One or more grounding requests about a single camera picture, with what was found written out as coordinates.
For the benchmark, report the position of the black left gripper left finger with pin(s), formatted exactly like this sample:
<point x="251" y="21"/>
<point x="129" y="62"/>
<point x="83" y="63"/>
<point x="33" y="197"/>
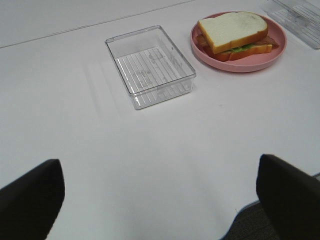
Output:
<point x="30" y="204"/>

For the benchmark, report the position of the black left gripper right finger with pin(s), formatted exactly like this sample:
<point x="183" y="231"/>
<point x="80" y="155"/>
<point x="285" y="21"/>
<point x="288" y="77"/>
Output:
<point x="290" y="199"/>

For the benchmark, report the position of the toast bread slice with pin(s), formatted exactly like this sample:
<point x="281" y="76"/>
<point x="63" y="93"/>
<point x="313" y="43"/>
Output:
<point x="232" y="30"/>
<point x="258" y="49"/>

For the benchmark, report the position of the green lettuce leaf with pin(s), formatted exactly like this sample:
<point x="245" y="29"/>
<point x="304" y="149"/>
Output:
<point x="240" y="49"/>

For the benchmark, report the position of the reddish bacon strip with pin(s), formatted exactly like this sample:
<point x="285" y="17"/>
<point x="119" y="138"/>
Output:
<point x="267" y="41"/>

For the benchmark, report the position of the brown bacon strip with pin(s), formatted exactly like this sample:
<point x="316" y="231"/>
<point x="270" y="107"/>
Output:
<point x="201" y="41"/>

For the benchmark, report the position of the right clear plastic tray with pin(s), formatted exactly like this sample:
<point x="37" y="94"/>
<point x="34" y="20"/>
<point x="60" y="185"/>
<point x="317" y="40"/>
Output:
<point x="300" y="17"/>

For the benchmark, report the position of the clear plastic tray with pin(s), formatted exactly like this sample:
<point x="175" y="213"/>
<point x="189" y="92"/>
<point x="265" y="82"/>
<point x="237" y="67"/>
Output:
<point x="152" y="68"/>
<point x="300" y="17"/>

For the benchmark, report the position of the left clear plastic tray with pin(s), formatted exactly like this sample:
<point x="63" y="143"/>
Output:
<point x="152" y="68"/>

